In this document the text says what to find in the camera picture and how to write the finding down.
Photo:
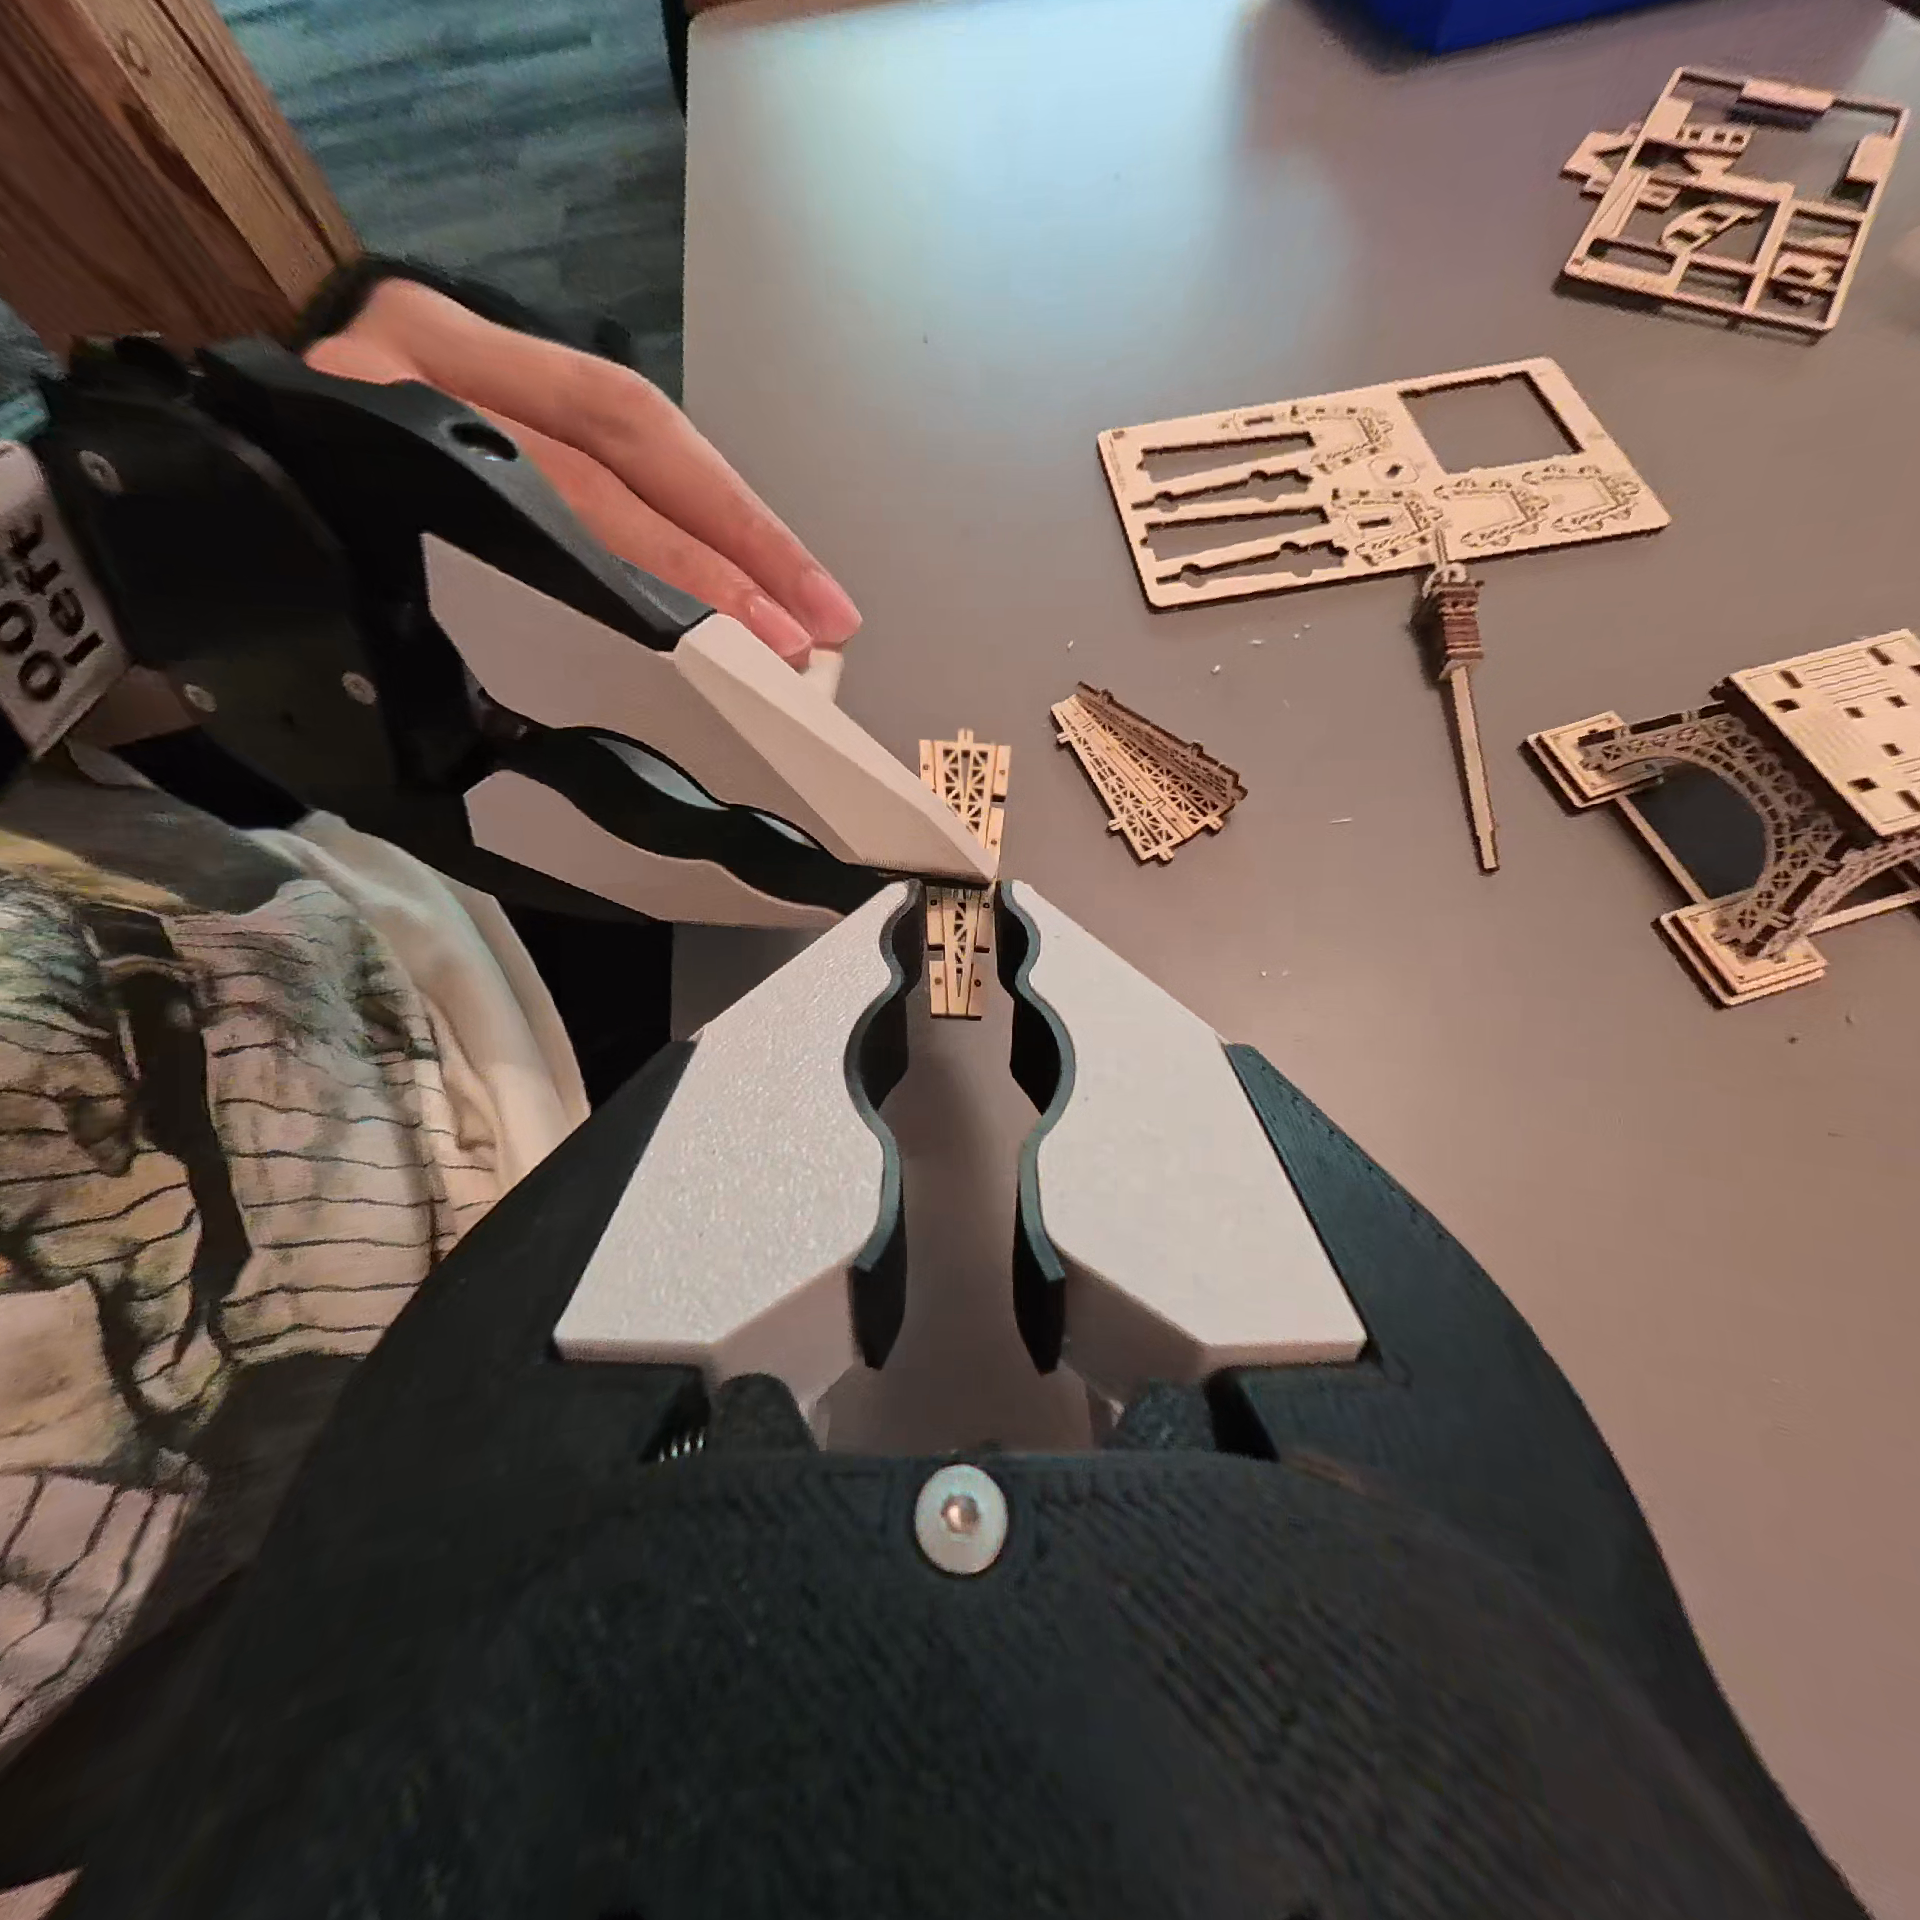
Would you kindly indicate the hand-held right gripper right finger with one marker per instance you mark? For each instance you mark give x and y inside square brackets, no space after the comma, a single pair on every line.
[1185,1201]

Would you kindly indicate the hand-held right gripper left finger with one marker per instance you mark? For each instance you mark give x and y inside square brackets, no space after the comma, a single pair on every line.
[720,1201]

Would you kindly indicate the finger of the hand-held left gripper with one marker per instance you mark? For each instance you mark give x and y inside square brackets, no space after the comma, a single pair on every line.
[599,646]
[599,839]

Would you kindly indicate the narrow wooden lattice panel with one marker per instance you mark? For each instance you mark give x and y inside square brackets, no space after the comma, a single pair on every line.
[961,961]

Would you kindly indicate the wooden lattice tower section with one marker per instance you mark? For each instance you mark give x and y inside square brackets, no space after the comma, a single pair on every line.
[1148,779]

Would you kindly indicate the grey desk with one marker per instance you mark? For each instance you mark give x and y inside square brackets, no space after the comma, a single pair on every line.
[1049,225]

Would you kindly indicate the person's left hand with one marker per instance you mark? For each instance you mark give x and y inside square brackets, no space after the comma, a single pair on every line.
[599,435]

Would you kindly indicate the black pants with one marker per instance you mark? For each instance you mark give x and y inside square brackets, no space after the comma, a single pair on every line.
[615,1003]

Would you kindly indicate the wooden cabinet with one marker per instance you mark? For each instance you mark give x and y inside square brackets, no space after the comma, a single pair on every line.
[90,148]

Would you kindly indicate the cream printed shirt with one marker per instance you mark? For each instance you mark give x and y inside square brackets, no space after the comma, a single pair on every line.
[150,1050]

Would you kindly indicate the wooden tower spire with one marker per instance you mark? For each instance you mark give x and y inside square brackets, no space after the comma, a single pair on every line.
[1448,630]

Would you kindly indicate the wooden punch-out parts sheet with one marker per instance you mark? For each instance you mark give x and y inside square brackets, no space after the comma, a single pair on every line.
[1350,450]

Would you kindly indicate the wooden tower base model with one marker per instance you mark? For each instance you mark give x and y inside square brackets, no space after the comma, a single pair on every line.
[1829,721]

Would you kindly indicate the blue box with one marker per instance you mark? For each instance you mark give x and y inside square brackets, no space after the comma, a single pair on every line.
[1471,18]

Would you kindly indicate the emptied wooden parts frame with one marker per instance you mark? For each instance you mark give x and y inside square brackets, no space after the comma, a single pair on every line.
[1632,194]

